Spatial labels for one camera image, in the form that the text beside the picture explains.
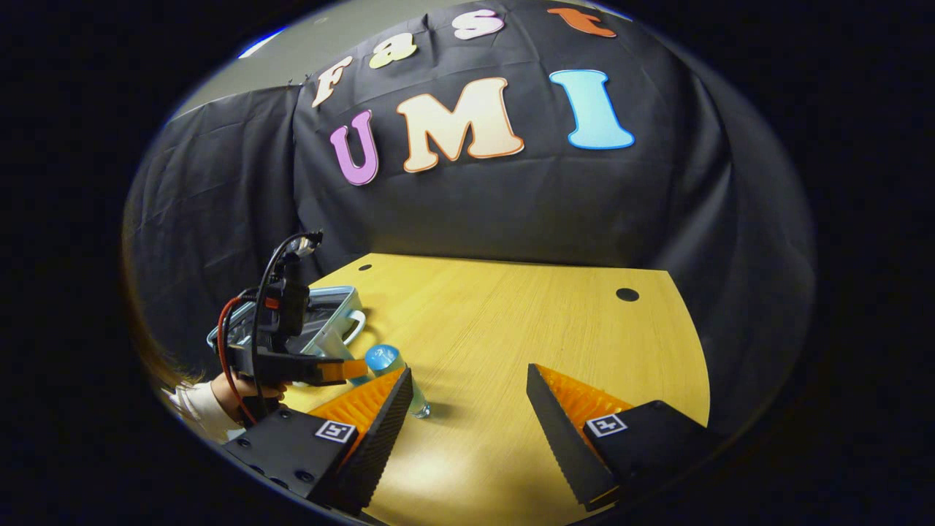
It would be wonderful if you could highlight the light blue suitcase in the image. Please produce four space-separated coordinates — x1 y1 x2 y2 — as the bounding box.
207 285 366 359

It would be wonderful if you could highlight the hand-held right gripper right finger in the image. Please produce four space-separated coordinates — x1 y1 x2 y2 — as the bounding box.
526 363 724 512

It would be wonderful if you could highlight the red cable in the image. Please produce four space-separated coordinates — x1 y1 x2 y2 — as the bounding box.
216 295 258 426

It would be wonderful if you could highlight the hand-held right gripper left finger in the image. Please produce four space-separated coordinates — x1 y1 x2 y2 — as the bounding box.
223 365 413 516

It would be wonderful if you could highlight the blue skin care bottle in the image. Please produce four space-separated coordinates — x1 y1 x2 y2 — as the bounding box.
364 343 432 419

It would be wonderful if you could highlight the black cable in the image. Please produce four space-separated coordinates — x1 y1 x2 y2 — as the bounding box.
251 232 324 381

